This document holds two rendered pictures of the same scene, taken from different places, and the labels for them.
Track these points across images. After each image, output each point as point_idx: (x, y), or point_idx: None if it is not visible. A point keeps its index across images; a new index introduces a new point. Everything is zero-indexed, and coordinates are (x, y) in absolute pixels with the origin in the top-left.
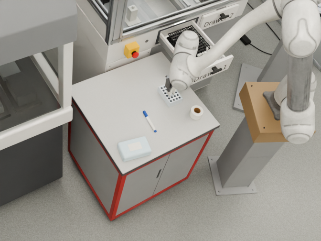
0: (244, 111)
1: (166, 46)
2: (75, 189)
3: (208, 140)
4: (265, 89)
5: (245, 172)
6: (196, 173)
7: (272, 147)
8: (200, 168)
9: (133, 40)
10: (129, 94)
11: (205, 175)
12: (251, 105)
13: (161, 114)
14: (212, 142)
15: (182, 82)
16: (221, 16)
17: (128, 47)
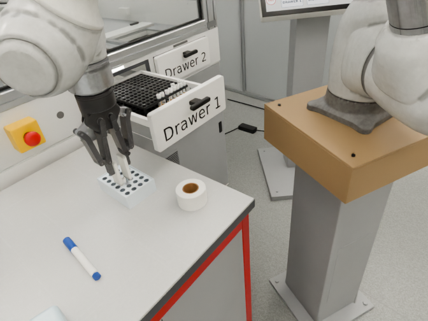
0: (290, 156)
1: None
2: None
3: (259, 255)
4: (307, 101)
5: (344, 281)
6: (263, 318)
7: (372, 208)
8: (266, 305)
9: (20, 116)
10: (35, 219)
11: (279, 313)
12: (299, 130)
13: (112, 229)
14: (265, 255)
15: (18, 39)
16: (185, 53)
17: (8, 127)
